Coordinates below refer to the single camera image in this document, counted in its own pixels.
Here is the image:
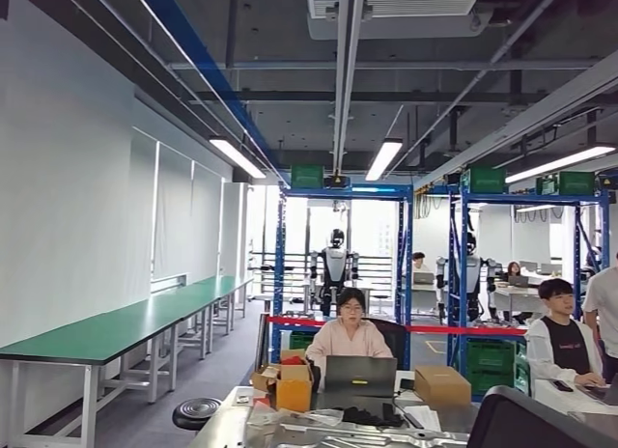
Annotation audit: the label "black long trim part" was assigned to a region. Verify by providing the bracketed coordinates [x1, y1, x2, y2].
[466, 385, 618, 448]

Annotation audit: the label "green top workbench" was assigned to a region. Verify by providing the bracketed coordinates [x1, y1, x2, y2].
[192, 273, 254, 360]
[140, 283, 209, 395]
[0, 295, 168, 448]

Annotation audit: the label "steel top workbench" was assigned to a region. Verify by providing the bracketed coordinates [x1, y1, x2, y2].
[186, 385, 479, 448]

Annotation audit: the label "black and white humanoid robot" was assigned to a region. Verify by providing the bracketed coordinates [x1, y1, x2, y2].
[436, 232, 504, 324]
[309, 228, 361, 319]

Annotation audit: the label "white ceiling light strip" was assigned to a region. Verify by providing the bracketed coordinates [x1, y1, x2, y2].
[208, 135, 266, 181]
[364, 138, 404, 182]
[504, 144, 617, 184]

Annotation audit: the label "white roller blind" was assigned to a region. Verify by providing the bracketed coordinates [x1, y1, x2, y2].
[191, 161, 224, 282]
[152, 140, 195, 282]

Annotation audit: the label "person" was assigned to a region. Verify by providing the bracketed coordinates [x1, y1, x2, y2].
[582, 251, 618, 383]
[503, 261, 530, 288]
[411, 251, 435, 287]
[305, 287, 395, 393]
[524, 277, 607, 400]

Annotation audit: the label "black leaning panel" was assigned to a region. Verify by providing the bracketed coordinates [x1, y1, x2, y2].
[254, 313, 270, 371]

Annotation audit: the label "black office chair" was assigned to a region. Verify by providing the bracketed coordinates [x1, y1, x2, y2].
[367, 318, 408, 372]

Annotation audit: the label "open cardboard box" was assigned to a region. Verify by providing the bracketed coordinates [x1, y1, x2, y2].
[250, 348, 315, 413]

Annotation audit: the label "clear plastic bag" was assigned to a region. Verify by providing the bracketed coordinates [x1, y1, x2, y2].
[245, 403, 345, 434]

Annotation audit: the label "black cloth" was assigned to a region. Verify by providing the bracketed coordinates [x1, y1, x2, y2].
[341, 403, 405, 429]

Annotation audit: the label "blue ceiling beam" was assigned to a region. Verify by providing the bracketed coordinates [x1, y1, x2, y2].
[131, 0, 291, 185]

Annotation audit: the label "red barrier tape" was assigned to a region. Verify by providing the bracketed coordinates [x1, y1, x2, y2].
[266, 315, 528, 338]

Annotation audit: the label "silver stamped metal panel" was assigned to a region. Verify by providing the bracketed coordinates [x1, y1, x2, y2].
[244, 410, 470, 448]

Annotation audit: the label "closed brown cardboard box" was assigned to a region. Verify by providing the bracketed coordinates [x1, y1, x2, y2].
[414, 365, 473, 408]

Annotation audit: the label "black round stool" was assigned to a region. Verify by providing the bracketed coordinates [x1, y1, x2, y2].
[172, 397, 223, 434]

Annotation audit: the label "white paper sheets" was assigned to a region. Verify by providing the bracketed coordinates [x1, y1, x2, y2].
[403, 405, 443, 433]

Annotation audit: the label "white table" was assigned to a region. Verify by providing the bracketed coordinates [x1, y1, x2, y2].
[492, 283, 546, 324]

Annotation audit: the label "wide white ceiling beam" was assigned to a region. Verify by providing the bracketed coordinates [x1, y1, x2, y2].
[426, 46, 618, 192]

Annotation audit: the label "white desk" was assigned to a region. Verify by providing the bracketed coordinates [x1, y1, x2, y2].
[533, 377, 618, 416]

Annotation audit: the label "dark laptop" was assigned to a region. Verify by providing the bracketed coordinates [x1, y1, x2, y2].
[576, 373, 618, 407]

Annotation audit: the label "white ceiling cable rail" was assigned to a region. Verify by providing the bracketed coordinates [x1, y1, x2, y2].
[331, 0, 367, 175]

